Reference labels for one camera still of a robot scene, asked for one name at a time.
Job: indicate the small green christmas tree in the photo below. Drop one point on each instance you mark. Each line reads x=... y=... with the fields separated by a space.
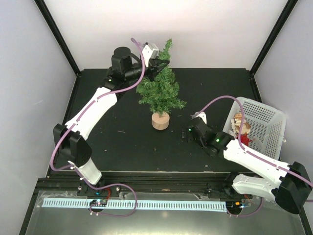
x=161 y=95

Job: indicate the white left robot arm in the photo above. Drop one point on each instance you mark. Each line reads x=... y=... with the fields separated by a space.
x=126 y=71

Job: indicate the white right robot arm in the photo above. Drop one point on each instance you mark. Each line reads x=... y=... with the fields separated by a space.
x=288 y=185

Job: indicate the black frame post back right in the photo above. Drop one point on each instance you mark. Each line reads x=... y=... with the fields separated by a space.
x=279 y=24

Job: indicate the white perforated plastic basket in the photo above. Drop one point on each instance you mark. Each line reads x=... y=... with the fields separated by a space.
x=267 y=127

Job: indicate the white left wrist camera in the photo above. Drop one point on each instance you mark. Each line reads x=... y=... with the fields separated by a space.
x=149 y=51

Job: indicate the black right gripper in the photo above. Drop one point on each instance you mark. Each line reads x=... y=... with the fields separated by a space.
x=189 y=137

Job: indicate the black frame post back left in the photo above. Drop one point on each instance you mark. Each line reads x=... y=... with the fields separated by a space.
x=45 y=12

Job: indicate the black frame post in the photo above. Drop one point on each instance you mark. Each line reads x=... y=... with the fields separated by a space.
x=45 y=12
x=279 y=24

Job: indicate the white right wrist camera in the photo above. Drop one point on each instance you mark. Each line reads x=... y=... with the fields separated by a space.
x=201 y=115

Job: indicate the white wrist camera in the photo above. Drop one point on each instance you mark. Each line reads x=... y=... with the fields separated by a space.
x=201 y=115
x=149 y=51

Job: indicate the red star ornament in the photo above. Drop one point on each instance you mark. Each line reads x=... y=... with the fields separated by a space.
x=245 y=140

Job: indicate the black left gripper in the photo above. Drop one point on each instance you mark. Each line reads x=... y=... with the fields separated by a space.
x=154 y=64

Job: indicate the white slotted cable duct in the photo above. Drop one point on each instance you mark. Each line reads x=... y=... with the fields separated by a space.
x=116 y=204

